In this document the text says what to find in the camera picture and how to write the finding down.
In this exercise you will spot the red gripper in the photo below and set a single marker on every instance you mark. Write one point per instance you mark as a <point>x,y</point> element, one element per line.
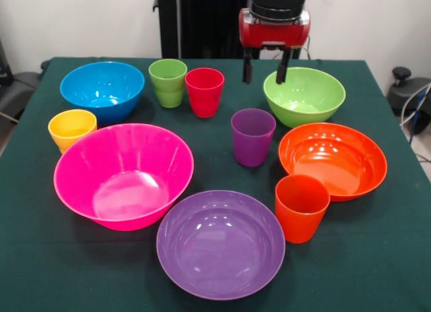
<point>274,32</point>

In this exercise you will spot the green bowl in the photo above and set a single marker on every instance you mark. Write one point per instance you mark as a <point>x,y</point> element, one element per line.
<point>303,93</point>

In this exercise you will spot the black plug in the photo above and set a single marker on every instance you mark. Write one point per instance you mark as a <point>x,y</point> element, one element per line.
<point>296,54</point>

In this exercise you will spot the red cup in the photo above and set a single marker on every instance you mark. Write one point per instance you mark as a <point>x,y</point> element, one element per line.
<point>204,96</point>

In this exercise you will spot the purple cup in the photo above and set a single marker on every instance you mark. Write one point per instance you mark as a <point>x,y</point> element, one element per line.
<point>252,147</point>

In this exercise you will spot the green cup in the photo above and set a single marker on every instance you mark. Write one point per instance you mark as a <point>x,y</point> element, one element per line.
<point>167,69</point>
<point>170,99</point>

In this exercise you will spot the orange bowl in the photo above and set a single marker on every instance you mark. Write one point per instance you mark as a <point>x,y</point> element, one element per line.
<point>333,160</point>

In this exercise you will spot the orange cup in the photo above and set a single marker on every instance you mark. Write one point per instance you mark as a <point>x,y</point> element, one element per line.
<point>299,217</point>

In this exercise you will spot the blue bowl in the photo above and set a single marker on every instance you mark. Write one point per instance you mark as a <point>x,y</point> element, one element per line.
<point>101,86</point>

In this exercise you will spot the pink bowl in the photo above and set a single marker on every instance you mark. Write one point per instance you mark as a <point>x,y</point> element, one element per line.
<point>124,177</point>

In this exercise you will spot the purple bowl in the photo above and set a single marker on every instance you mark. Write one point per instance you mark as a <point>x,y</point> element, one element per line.
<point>219,248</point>

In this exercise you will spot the yellow cup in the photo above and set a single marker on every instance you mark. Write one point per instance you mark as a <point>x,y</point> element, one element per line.
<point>67,126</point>

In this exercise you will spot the dark green tablecloth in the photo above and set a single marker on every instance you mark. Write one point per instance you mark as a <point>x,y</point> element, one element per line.
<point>353,258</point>

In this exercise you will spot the black equipment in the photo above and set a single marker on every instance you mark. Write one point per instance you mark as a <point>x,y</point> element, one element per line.
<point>23,83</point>

